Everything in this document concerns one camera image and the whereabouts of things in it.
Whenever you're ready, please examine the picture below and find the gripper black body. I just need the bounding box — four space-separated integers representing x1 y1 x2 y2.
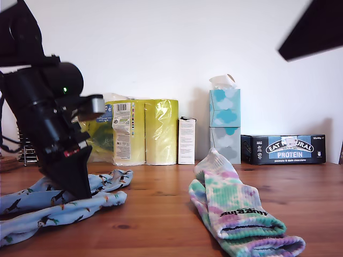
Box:
25 99 90 169

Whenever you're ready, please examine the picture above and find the blue toucan print sock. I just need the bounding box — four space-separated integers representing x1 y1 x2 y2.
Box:
0 190 128 246
0 169 134 215

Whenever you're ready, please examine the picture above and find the tie-dye Hugging Face sock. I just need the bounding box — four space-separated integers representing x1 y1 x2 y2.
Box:
188 178 306 257
194 147 287 239

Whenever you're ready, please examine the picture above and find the yellow paper towel pack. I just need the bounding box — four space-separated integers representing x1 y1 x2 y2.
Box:
80 92 180 167

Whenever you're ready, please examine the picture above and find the white tissue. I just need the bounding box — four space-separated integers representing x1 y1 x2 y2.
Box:
208 74 238 91

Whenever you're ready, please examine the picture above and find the narrow white carton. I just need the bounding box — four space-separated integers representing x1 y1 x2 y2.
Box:
177 116 197 165

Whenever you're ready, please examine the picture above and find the Eat Natural protein bar box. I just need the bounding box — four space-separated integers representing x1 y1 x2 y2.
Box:
240 134 327 165

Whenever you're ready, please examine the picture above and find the chrome wire holder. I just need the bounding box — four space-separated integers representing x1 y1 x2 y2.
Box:
16 120 41 167

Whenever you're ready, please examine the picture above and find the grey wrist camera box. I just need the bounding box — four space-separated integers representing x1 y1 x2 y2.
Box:
71 93 106 122

